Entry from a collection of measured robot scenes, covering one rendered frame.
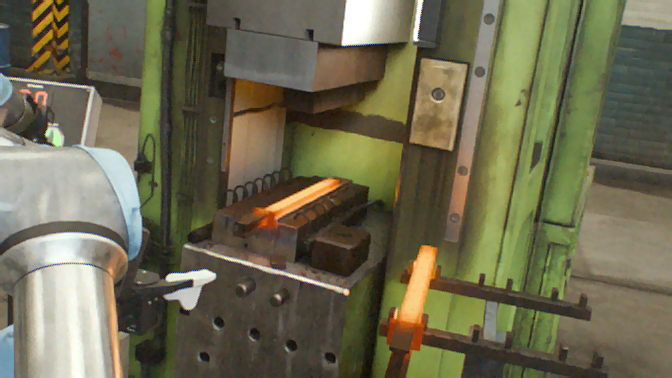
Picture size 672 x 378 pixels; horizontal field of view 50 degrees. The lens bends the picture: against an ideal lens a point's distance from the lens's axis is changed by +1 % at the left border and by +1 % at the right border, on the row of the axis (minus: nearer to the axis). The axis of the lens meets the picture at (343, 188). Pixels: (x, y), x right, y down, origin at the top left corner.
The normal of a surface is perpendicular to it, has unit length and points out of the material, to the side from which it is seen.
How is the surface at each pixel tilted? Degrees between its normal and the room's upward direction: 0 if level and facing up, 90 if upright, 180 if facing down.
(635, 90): 88
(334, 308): 90
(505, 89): 90
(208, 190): 90
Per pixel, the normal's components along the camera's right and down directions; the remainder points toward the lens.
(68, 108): 0.10, -0.24
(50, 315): 0.00, -0.58
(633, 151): -0.20, 0.18
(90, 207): 0.67, -0.57
